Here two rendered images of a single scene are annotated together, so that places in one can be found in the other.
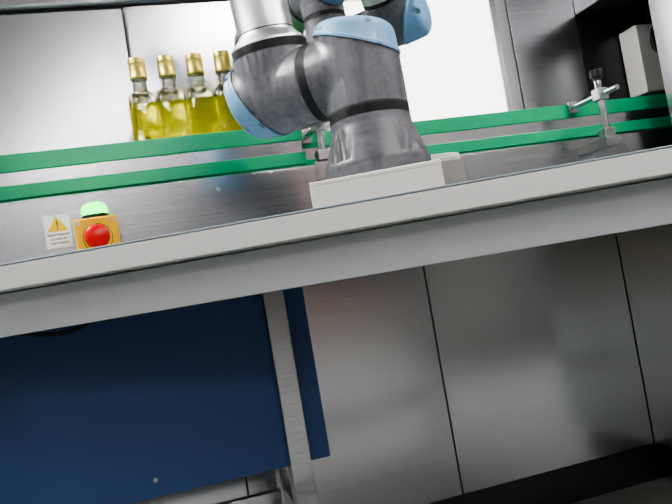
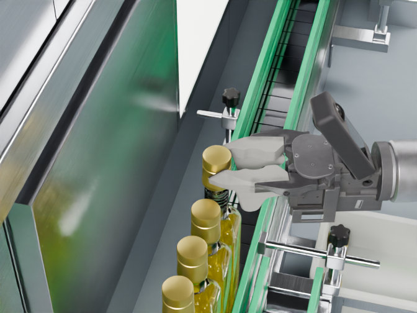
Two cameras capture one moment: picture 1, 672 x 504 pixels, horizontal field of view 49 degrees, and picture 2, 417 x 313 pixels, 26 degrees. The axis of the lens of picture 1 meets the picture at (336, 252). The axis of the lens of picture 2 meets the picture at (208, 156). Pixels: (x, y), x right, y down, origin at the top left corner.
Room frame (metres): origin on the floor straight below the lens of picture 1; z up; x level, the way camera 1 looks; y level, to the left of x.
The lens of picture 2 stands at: (1.17, 0.76, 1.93)
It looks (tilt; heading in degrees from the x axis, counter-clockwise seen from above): 45 degrees down; 300
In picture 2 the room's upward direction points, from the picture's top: straight up
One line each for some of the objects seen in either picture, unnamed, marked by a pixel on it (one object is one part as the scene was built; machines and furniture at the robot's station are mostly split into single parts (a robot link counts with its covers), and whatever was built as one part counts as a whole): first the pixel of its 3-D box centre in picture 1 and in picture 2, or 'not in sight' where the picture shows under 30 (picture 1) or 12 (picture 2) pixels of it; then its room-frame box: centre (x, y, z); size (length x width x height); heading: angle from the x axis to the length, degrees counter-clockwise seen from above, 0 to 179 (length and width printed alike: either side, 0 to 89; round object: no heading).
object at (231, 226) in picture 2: not in sight; (216, 265); (1.54, 0.11, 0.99); 0.06 x 0.06 x 0.21; 17
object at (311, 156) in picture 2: not in sight; (335, 176); (1.42, 0.04, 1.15); 0.12 x 0.08 x 0.09; 32
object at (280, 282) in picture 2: (320, 182); (300, 297); (1.46, 0.01, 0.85); 0.09 x 0.04 x 0.07; 16
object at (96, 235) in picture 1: (97, 236); not in sight; (1.21, 0.38, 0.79); 0.04 x 0.03 x 0.04; 106
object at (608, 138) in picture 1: (598, 123); (369, 19); (1.62, -0.61, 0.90); 0.17 x 0.05 x 0.23; 16
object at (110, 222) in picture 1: (98, 240); not in sight; (1.25, 0.39, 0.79); 0.07 x 0.07 x 0.07; 16
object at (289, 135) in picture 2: not in sight; (285, 148); (1.48, 0.05, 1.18); 0.09 x 0.05 x 0.02; 24
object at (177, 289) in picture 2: (166, 67); (178, 300); (1.49, 0.28, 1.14); 0.04 x 0.04 x 0.04
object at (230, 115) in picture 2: not in sight; (218, 122); (1.70, -0.17, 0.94); 0.07 x 0.04 x 0.13; 16
